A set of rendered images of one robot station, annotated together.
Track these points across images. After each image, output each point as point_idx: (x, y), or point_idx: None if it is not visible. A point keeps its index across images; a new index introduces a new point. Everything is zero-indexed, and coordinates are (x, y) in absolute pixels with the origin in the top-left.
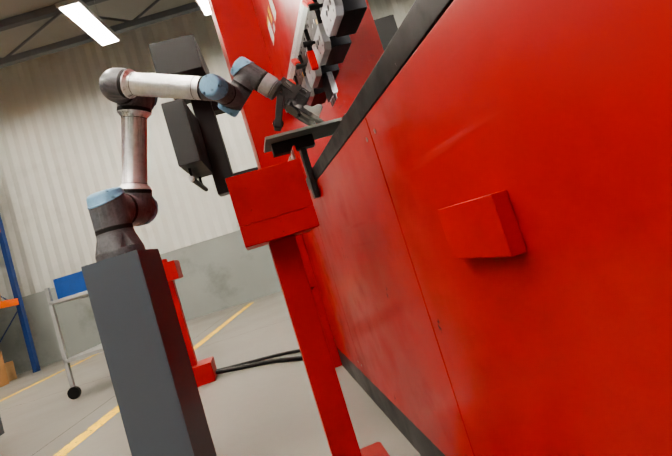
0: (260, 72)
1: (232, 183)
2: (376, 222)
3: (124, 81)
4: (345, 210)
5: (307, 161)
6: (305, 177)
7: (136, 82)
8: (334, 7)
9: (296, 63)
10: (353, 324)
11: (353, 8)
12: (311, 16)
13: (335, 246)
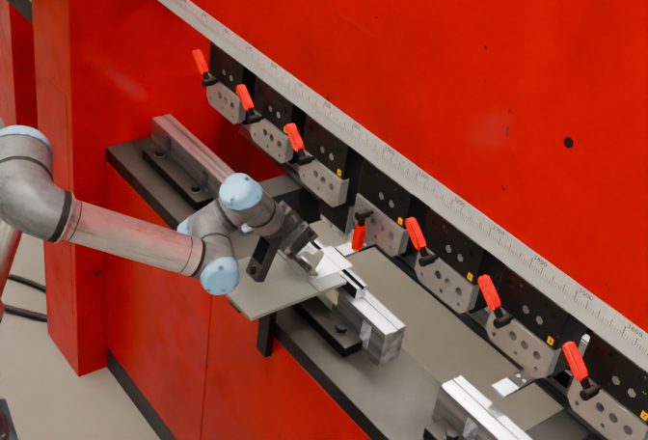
0: (269, 212)
1: None
2: None
3: (67, 233)
4: None
5: (274, 316)
6: (139, 108)
7: (89, 238)
8: (463, 308)
9: (299, 149)
10: None
11: (480, 309)
12: (391, 195)
13: (260, 402)
